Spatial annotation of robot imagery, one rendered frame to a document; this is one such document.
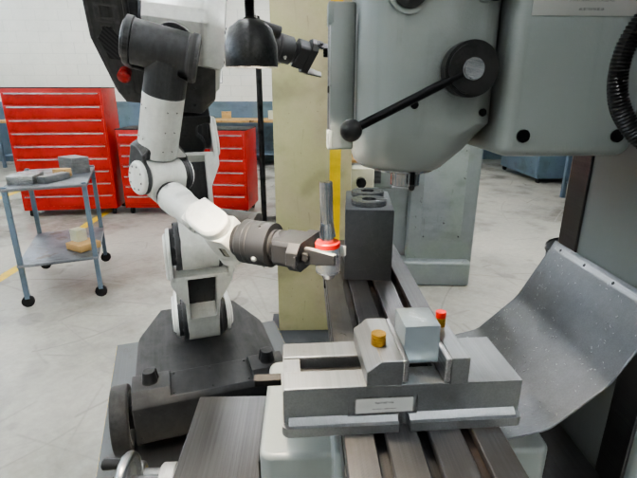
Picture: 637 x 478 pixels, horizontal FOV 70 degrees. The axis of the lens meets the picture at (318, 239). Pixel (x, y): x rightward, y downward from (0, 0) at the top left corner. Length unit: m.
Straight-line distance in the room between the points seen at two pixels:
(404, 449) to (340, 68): 0.55
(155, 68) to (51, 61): 9.93
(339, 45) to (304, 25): 1.76
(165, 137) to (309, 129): 1.47
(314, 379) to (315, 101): 1.94
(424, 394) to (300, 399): 0.18
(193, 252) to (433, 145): 0.82
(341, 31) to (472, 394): 0.56
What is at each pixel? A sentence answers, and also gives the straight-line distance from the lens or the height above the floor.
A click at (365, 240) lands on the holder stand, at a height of 1.07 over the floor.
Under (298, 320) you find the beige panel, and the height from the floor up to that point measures 0.10.
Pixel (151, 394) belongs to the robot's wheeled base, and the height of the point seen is 0.60.
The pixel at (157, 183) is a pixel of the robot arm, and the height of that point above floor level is 1.23.
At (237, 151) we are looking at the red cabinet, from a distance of 5.29.
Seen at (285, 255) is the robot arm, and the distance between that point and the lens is 0.82.
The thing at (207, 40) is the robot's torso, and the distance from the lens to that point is 1.15.
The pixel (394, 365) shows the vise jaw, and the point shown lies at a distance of 0.66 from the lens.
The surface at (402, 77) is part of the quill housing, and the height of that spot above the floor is 1.45.
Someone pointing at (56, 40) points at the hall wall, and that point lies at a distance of 10.90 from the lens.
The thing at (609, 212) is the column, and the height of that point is 1.22.
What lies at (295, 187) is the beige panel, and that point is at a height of 0.92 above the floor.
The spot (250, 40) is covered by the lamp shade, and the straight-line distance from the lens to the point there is 0.64.
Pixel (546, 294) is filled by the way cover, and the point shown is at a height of 1.04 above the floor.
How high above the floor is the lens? 1.43
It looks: 18 degrees down
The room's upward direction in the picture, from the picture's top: straight up
